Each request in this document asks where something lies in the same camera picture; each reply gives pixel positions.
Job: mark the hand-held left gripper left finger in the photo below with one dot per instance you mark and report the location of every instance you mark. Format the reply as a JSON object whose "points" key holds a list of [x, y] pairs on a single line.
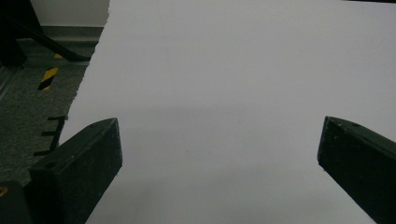
{"points": [[77, 168]]}

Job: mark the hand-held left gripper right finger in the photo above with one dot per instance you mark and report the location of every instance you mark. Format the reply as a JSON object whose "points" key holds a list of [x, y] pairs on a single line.
{"points": [[361, 161]]}

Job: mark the black floor tape marks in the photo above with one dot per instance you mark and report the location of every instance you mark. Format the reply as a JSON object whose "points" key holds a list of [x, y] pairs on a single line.
{"points": [[54, 135]]}

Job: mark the yellow and black floor tape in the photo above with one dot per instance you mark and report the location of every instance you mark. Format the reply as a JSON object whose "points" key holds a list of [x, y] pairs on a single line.
{"points": [[48, 78]]}

